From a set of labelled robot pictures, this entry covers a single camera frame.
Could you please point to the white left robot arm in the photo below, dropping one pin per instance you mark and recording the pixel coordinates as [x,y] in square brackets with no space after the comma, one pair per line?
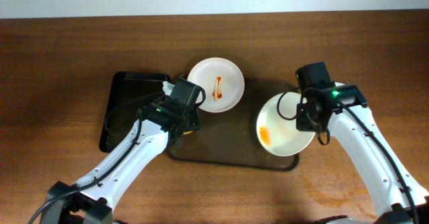
[93,197]

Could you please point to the brown serving tray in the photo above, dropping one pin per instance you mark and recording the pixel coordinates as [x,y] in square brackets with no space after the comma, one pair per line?
[230,137]

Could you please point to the black water tray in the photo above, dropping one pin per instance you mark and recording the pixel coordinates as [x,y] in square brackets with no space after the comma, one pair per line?
[129,92]

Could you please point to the white plate with ketchup streak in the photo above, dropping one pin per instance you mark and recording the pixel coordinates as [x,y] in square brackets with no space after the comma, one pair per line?
[222,81]

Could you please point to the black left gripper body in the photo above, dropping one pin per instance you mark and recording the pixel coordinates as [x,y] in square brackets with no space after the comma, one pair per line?
[189,124]

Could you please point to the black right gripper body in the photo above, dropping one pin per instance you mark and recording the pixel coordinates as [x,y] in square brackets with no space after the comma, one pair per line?
[305,123]

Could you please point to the green and orange sponge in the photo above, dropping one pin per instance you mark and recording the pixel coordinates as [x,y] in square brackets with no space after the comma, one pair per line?
[187,132]

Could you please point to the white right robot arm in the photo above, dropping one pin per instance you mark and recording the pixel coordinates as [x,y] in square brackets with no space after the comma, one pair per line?
[396,195]

